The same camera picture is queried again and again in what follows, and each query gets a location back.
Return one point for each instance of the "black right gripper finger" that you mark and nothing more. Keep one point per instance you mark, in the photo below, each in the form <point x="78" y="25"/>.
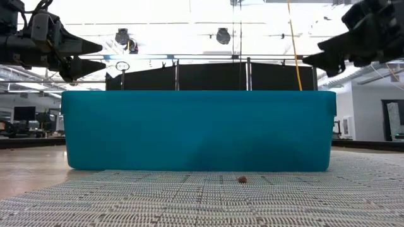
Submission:
<point x="331" y="63"/>
<point x="336" y="44"/>

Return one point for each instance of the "teal plastic bin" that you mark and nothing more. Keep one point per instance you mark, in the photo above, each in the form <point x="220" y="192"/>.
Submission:
<point x="199" y="130"/>

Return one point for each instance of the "black table edge rail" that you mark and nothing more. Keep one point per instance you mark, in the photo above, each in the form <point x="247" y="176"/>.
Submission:
<point x="369" y="145"/>
<point x="28" y="143"/>

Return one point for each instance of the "dark door frame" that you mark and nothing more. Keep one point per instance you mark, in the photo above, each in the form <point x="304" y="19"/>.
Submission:
<point x="384" y="116"/>

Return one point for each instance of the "grey mesh table mat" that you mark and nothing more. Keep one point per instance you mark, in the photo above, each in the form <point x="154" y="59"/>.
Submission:
<point x="202" y="205"/>

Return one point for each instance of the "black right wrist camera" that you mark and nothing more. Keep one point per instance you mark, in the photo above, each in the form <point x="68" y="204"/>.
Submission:
<point x="369" y="15"/>

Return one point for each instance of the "horizontal metal frame rail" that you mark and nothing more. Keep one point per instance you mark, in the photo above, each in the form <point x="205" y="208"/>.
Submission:
<point x="202" y="57"/>

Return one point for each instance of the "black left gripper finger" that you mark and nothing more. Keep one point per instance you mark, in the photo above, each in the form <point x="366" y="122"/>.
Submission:
<point x="81" y="46"/>
<point x="84" y="67"/>

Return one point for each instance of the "white wall box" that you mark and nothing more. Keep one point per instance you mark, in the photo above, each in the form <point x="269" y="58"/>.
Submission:
<point x="346" y="126"/>

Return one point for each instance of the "black computer monitor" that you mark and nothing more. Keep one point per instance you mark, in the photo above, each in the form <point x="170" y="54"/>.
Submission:
<point x="24" y="113"/>

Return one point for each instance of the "small brown crumb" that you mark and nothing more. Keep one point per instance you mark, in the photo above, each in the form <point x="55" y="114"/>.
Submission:
<point x="242" y="179"/>

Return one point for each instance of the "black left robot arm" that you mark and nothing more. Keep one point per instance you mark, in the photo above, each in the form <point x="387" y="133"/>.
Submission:
<point x="9" y="44"/>

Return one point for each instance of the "metal frame post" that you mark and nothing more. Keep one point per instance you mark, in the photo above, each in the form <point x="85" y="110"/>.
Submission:
<point x="177" y="77"/>
<point x="248" y="75"/>
<point x="315" y="82"/>

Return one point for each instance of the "thin black vertical rod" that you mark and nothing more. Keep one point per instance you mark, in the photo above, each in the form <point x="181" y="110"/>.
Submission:
<point x="240" y="31"/>

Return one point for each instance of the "black backdrop curtain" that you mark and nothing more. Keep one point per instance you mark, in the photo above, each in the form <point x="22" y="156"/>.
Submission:
<point x="211" y="77"/>

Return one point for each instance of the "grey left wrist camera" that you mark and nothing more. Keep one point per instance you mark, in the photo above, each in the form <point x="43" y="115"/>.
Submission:
<point x="40" y="26"/>

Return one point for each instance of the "black red hanging device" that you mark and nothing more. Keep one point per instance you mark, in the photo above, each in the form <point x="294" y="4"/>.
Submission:
<point x="133" y="46"/>

